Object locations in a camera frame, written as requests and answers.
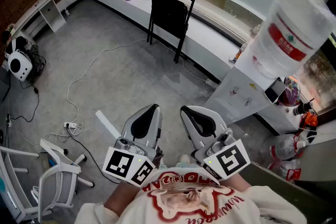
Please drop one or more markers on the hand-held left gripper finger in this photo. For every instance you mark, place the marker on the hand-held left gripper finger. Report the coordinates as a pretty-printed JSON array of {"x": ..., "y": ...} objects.
[
  {"x": 156, "y": 128},
  {"x": 134, "y": 120}
]

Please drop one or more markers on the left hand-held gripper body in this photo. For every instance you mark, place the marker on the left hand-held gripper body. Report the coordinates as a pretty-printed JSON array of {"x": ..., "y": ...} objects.
[{"x": 123, "y": 162}]

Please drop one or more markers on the black folding chair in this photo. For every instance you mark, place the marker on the black folding chair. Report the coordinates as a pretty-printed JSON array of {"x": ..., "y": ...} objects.
[{"x": 170, "y": 13}]

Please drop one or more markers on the bagged empty water jug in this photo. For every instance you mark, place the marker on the bagged empty water jug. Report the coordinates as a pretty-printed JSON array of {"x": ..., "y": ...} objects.
[
  {"x": 287, "y": 170},
  {"x": 281, "y": 148}
]

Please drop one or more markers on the person's left forearm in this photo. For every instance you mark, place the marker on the person's left forearm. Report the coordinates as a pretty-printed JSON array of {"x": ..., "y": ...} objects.
[{"x": 120, "y": 196}]

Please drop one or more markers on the person's cream printed shirt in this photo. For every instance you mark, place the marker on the person's cream printed shirt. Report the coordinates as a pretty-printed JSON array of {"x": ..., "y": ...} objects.
[{"x": 189, "y": 202}]

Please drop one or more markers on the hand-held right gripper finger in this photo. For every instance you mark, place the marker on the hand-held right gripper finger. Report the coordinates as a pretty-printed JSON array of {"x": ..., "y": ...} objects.
[
  {"x": 190, "y": 133},
  {"x": 214, "y": 120}
]

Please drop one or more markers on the person's leg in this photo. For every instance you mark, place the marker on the person's leg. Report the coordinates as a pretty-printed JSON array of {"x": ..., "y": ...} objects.
[
  {"x": 162, "y": 164},
  {"x": 185, "y": 159}
]

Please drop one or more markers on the person's left leg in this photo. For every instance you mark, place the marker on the person's left leg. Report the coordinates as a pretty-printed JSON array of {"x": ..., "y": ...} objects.
[{"x": 162, "y": 164}]

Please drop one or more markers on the white desk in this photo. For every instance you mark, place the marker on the white desk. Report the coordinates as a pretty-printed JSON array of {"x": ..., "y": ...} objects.
[{"x": 39, "y": 2}]

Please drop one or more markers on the clear water jug red label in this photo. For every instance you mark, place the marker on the clear water jug red label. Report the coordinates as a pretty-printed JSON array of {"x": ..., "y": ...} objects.
[{"x": 288, "y": 34}]

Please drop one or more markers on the orange tool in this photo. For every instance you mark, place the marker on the orange tool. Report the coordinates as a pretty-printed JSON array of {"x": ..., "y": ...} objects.
[{"x": 309, "y": 119}]

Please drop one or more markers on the orange drink bottle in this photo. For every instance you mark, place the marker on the orange drink bottle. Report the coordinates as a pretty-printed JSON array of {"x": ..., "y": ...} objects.
[{"x": 238, "y": 56}]

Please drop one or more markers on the white office chair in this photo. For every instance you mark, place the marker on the white office chair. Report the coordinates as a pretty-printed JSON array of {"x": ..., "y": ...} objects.
[{"x": 60, "y": 183}]

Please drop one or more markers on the colourful printed bag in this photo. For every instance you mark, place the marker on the colourful printed bag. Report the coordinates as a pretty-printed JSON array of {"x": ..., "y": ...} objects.
[{"x": 291, "y": 91}]

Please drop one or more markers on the person's right leg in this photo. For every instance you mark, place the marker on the person's right leg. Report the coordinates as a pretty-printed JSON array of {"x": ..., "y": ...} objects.
[{"x": 185, "y": 159}]

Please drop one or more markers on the white water dispenser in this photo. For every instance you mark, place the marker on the white water dispenser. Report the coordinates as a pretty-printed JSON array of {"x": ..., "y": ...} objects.
[{"x": 236, "y": 91}]

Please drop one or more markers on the person's right forearm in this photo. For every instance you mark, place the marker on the person's right forearm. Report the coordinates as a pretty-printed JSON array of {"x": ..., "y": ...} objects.
[{"x": 236, "y": 183}]

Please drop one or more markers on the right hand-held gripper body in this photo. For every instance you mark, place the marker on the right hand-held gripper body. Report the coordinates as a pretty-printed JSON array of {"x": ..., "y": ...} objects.
[{"x": 231, "y": 160}]

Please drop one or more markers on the black camera lens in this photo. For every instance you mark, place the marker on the black camera lens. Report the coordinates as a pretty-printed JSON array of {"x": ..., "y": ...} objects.
[{"x": 302, "y": 108}]

